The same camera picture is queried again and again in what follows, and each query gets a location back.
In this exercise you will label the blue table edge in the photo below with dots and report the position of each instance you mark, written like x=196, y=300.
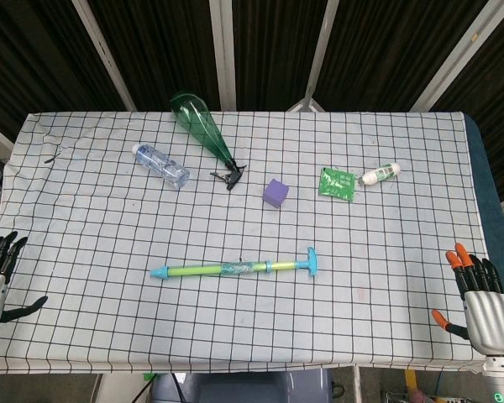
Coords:
x=493, y=218

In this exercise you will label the green spray bottle black trigger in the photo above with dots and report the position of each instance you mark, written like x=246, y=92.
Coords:
x=201, y=126

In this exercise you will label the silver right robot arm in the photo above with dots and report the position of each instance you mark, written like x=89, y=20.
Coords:
x=502, y=378

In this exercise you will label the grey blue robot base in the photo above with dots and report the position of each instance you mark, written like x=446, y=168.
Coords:
x=243, y=388

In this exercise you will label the white black checked tablecloth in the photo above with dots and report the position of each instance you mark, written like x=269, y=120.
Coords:
x=235, y=319

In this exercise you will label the white frame post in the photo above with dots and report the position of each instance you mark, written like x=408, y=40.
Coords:
x=222, y=54
x=321, y=50
x=462, y=54
x=105, y=54

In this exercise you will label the green foil packet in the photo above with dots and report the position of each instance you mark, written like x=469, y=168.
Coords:
x=336, y=184

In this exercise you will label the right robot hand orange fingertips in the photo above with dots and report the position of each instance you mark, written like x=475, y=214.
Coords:
x=489, y=319

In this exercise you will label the clear plastic tube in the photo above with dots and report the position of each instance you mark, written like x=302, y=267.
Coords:
x=159, y=272

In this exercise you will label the dark pleated curtain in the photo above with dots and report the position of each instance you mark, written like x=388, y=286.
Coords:
x=168, y=42

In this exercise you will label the purple foam cube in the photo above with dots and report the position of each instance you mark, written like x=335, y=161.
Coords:
x=275, y=194

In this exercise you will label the clear plastic water bottle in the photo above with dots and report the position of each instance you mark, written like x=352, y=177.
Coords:
x=161, y=165

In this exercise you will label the black thread scrap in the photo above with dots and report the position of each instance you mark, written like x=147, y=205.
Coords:
x=52, y=158

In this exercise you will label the small white bottle green label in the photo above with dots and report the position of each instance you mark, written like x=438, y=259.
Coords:
x=380, y=174

